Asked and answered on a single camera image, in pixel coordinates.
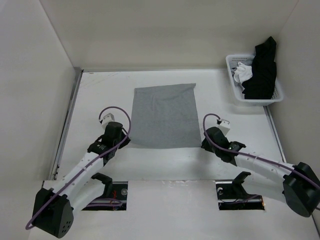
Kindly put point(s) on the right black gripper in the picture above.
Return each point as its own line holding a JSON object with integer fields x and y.
{"x": 205, "y": 145}

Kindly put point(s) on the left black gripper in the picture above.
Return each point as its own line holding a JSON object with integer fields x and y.
{"x": 125, "y": 142}

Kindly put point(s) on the grey tank top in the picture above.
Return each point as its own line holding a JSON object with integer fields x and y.
{"x": 165, "y": 117}

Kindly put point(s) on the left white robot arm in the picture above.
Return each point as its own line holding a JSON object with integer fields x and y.
{"x": 55, "y": 208}

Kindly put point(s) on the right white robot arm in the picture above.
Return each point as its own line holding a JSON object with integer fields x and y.
{"x": 296, "y": 185}

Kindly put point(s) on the white tank top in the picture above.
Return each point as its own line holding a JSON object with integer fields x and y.
{"x": 242, "y": 73}

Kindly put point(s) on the black tank top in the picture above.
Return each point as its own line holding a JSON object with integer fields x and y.
{"x": 261, "y": 85}

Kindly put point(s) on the white plastic laundry basket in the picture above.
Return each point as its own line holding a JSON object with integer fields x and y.
{"x": 239, "y": 98}

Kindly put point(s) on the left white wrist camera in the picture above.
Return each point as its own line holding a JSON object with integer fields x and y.
{"x": 106, "y": 120}

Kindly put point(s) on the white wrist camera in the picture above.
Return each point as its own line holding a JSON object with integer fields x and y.
{"x": 224, "y": 126}
{"x": 106, "y": 120}

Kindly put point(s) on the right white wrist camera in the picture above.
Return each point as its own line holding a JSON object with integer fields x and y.
{"x": 224, "y": 126}

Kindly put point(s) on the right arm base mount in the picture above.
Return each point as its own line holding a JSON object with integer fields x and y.
{"x": 234, "y": 198}

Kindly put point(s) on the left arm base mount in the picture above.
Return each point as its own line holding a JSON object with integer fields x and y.
{"x": 115, "y": 201}

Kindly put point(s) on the left metal table rail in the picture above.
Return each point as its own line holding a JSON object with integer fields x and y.
{"x": 54, "y": 169}

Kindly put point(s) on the metal table rail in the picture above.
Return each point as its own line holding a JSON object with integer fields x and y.
{"x": 274, "y": 132}
{"x": 54, "y": 169}

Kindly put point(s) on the right metal table rail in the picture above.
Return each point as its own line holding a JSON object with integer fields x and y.
{"x": 274, "y": 132}

